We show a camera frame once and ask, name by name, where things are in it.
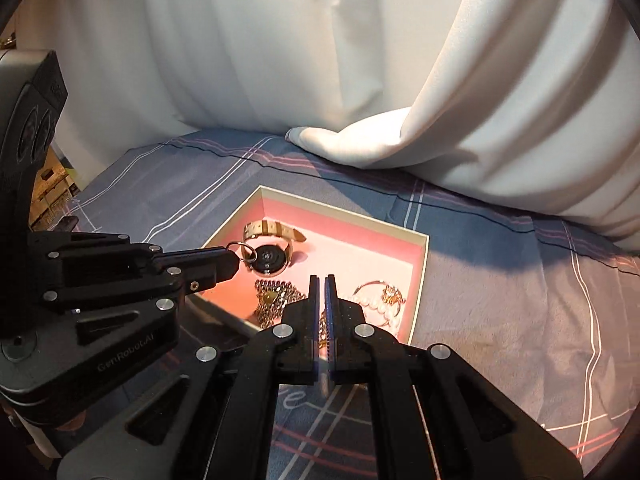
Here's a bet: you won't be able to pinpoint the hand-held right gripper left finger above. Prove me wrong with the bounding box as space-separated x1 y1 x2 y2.
57 276 320 480

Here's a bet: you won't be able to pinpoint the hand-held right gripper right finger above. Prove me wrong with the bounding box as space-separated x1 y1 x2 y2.
326 275 583 480

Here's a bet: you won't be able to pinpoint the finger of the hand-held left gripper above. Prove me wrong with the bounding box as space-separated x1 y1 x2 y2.
29 233 238 281
44 260 240 317

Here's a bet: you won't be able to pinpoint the silver ring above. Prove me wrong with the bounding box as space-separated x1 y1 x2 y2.
225 241 258 263

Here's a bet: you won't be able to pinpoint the gold chain necklace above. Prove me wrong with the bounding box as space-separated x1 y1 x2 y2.
254 280 307 331

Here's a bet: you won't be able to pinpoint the white pearl bracelet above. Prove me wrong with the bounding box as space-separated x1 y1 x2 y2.
350 292 401 333

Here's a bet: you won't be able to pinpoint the pink-lined cardboard box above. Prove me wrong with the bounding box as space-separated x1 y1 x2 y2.
192 185 431 348

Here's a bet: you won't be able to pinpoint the thin gold bangle with charm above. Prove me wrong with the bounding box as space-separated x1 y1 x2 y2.
352 280 406 311

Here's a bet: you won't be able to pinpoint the stacked cardboard boxes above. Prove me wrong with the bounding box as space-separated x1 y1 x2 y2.
27 145 81 231

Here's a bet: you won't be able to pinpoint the grey-blue plaid bedsheet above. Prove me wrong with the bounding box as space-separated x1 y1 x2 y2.
65 130 640 480

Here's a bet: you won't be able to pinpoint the white curtain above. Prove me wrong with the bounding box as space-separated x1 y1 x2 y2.
50 0 640 251

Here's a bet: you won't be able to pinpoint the tan strap wristwatch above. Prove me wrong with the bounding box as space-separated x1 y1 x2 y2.
242 220 307 278

